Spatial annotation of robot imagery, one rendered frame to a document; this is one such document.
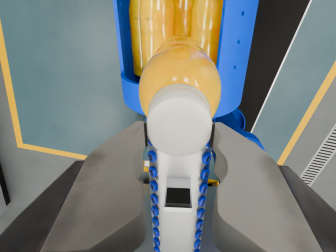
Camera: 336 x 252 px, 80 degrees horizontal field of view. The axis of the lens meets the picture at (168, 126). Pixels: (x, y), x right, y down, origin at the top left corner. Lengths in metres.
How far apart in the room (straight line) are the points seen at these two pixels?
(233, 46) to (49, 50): 1.63
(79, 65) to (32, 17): 0.43
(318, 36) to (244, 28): 1.46
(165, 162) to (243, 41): 0.57
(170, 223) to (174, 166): 0.36
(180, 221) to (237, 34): 0.89
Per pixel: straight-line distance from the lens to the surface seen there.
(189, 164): 0.83
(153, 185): 0.85
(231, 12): 0.37
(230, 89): 0.40
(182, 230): 1.14
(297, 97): 1.91
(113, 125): 1.88
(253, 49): 1.51
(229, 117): 1.36
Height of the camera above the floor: 1.58
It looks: 62 degrees down
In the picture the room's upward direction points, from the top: 173 degrees counter-clockwise
